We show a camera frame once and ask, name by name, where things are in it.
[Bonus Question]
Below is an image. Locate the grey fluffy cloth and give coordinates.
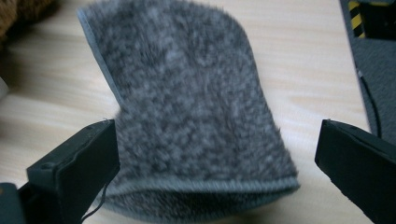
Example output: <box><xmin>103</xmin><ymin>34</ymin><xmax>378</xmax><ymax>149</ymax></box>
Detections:
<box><xmin>77</xmin><ymin>0</ymin><xmax>302</xmax><ymax>224</ymax></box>

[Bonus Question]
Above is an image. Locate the black yellow striped base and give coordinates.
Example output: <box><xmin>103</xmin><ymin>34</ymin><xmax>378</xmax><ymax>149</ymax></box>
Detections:
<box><xmin>346</xmin><ymin>0</ymin><xmax>396</xmax><ymax>40</ymax></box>

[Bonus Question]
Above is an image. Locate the brown teddy bear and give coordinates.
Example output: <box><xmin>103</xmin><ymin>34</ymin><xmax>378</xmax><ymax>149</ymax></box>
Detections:
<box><xmin>0</xmin><ymin>0</ymin><xmax>55</xmax><ymax>43</ymax></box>

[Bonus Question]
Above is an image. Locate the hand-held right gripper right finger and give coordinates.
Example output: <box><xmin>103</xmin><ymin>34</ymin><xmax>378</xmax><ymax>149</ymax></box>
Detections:
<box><xmin>314</xmin><ymin>119</ymin><xmax>396</xmax><ymax>224</ymax></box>

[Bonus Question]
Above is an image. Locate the black floor cable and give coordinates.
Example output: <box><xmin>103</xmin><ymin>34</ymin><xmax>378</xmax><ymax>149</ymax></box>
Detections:
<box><xmin>357</xmin><ymin>69</ymin><xmax>383</xmax><ymax>138</ymax></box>

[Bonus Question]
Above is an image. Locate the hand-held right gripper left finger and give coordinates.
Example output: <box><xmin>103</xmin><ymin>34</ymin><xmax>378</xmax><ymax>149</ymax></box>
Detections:
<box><xmin>26</xmin><ymin>119</ymin><xmax>120</xmax><ymax>224</ymax></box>

